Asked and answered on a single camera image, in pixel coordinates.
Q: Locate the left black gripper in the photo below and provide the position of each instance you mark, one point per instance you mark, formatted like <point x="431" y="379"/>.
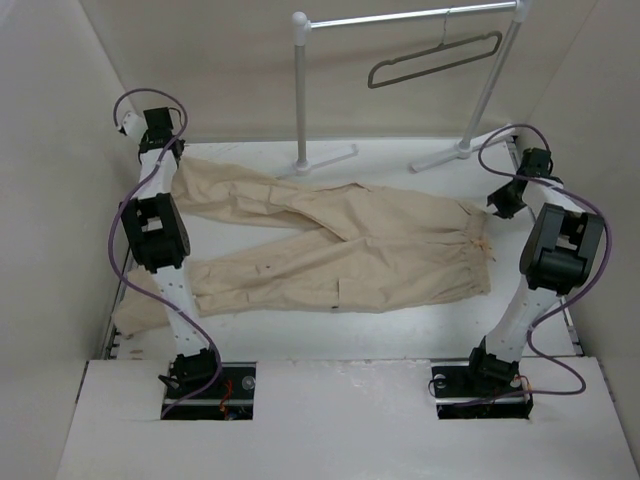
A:
<point x="180" y="144"/>

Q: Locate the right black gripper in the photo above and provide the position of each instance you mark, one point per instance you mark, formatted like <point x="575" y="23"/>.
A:
<point x="497" y="199"/>

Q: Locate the beige trousers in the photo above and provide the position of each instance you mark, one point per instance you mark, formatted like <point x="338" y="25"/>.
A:
<point x="355" y="247"/>

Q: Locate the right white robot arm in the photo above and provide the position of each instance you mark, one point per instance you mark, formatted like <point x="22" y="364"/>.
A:
<point x="489" y="373"/>

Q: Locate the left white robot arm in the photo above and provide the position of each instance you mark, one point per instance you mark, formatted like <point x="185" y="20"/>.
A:
<point x="160" y="244"/>

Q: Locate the grey clothes hanger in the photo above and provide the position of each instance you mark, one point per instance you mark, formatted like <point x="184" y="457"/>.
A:
<point x="493" y="40"/>

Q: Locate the white clothes rack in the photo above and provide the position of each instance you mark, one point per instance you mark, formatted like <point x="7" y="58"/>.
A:
<point x="469" y="142"/>

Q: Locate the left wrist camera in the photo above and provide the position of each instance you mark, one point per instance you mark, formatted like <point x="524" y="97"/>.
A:
<point x="132" y="126"/>

